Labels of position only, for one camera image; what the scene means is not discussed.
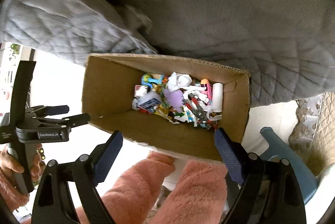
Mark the white paper tube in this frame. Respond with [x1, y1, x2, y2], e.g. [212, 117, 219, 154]
[211, 83, 223, 113]

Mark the cardboard trash box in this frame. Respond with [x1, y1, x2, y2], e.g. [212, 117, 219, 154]
[82, 54, 250, 162]

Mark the person left hand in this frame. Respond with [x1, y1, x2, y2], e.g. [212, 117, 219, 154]
[0, 143, 47, 184]

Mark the blue plastic stool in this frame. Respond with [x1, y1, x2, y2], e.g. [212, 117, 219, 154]
[260, 127, 318, 204]

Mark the grey quilted blanket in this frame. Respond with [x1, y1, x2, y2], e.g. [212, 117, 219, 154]
[1, 0, 334, 106]

